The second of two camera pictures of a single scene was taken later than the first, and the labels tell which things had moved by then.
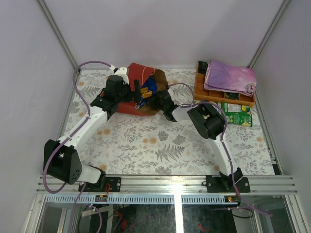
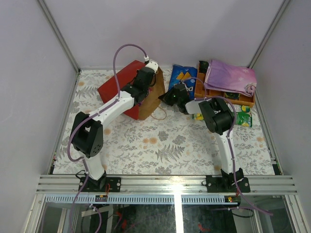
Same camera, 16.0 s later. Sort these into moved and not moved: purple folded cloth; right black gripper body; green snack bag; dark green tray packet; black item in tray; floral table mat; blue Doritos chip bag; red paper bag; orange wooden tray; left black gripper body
Moved: left black gripper body; red paper bag; right black gripper body; blue Doritos chip bag
Not moved: green snack bag; purple folded cloth; floral table mat; orange wooden tray; dark green tray packet; black item in tray
